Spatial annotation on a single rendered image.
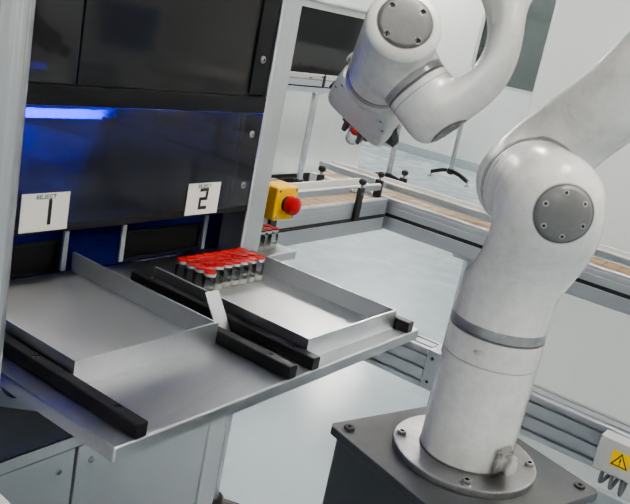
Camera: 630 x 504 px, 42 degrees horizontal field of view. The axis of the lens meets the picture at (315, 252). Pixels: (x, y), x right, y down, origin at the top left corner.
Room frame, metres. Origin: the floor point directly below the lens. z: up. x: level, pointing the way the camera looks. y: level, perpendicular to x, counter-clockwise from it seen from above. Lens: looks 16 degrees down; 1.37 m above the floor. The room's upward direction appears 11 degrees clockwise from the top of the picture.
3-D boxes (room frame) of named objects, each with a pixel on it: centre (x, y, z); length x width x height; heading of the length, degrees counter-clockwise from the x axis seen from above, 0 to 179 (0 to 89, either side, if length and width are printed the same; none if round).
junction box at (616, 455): (1.81, -0.84, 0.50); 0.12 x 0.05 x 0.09; 57
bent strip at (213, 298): (1.16, 0.09, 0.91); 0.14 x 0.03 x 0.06; 57
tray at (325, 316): (1.34, 0.05, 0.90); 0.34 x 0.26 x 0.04; 56
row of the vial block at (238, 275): (1.40, 0.14, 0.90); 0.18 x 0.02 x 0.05; 146
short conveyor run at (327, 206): (1.99, 0.07, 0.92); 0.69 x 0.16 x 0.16; 147
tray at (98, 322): (1.11, 0.33, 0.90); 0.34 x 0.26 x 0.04; 57
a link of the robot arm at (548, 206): (0.94, -0.25, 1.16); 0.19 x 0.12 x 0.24; 3
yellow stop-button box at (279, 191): (1.67, 0.11, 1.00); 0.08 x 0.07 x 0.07; 57
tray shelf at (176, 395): (1.22, 0.18, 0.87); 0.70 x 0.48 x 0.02; 147
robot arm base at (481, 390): (0.97, -0.24, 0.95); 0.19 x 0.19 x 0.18
